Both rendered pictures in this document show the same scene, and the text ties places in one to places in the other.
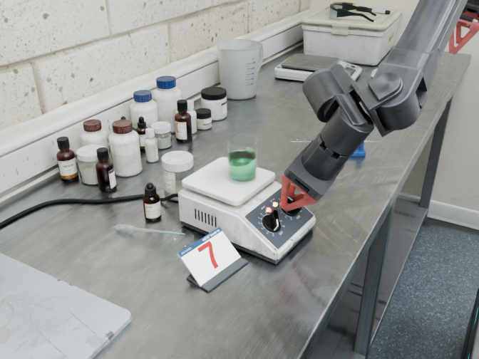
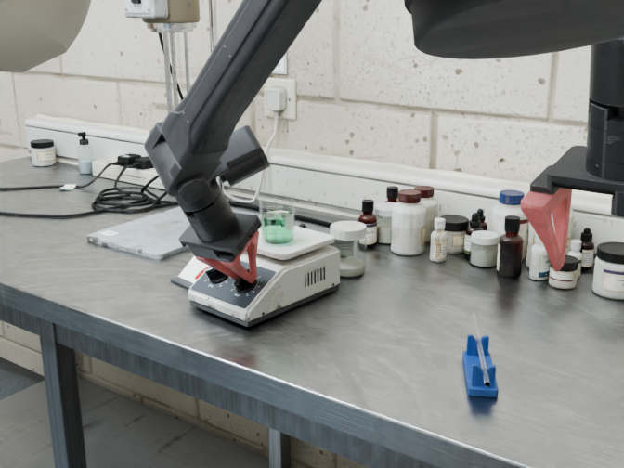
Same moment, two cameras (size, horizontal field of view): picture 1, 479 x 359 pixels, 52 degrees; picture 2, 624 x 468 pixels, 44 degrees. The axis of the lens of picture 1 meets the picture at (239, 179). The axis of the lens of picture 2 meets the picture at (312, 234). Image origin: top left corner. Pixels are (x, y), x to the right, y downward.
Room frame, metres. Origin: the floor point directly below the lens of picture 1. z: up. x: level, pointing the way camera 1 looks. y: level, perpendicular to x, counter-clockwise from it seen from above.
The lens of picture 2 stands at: (0.91, -1.09, 1.19)
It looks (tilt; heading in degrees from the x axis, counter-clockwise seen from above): 17 degrees down; 97
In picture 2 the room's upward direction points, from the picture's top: straight up
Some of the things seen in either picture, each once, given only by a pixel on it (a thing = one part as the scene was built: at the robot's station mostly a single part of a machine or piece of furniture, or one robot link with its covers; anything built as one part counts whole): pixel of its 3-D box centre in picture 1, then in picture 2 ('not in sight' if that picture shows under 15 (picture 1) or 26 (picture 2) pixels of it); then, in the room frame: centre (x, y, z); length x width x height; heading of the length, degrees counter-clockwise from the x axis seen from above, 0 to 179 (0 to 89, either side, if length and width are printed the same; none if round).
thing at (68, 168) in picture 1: (65, 158); (392, 209); (0.89, 0.35, 0.79); 0.04 x 0.04 x 0.09
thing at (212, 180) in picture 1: (229, 179); (281, 240); (0.73, 0.02, 0.83); 0.12 x 0.12 x 0.01; 55
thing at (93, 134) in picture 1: (95, 144); (422, 214); (0.95, 0.30, 0.80); 0.06 x 0.06 x 0.10
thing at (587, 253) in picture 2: not in sight; (585, 247); (1.21, 0.18, 0.79); 0.03 x 0.03 x 0.07
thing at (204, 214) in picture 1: (241, 206); (270, 271); (0.71, 0.00, 0.79); 0.22 x 0.13 x 0.08; 55
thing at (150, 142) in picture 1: (151, 144); (438, 240); (0.97, 0.19, 0.79); 0.03 x 0.03 x 0.07
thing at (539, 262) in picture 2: (189, 117); (540, 253); (1.13, 0.12, 0.79); 0.03 x 0.03 x 0.08
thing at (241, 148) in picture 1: (241, 159); (275, 217); (0.72, 0.00, 0.87); 0.06 x 0.05 x 0.08; 174
